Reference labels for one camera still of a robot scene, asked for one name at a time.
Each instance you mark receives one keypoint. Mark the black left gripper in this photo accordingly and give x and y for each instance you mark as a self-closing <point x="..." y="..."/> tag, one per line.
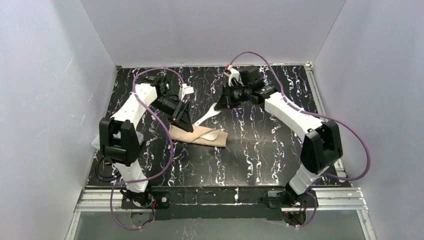
<point x="180" y="110"/>

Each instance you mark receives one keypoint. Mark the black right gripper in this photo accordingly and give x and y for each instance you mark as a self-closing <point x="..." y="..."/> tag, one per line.
<point x="228" y="97"/>

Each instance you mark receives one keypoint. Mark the white spoon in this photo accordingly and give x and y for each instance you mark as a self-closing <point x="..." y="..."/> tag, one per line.
<point x="209" y="114"/>
<point x="209" y="136"/>

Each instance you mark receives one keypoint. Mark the beige cloth napkin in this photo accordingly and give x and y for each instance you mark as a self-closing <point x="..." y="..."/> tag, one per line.
<point x="178" y="134"/>

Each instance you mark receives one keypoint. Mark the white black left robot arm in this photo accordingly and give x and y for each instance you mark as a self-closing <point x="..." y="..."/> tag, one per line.
<point x="120" y="142"/>

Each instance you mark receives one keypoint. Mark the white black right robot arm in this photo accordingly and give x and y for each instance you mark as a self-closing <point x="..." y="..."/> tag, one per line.
<point x="321" y="141"/>

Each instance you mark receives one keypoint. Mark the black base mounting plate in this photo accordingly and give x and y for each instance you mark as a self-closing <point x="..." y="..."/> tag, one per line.
<point x="228" y="202"/>

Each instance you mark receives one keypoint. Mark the clear plastic box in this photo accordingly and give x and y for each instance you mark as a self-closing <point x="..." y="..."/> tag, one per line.
<point x="96" y="141"/>

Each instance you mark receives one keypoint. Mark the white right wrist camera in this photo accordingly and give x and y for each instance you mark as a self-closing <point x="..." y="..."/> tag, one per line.
<point x="232" y="75"/>

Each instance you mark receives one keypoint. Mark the aluminium front frame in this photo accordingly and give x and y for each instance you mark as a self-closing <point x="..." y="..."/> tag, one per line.
<point x="334" y="198"/>

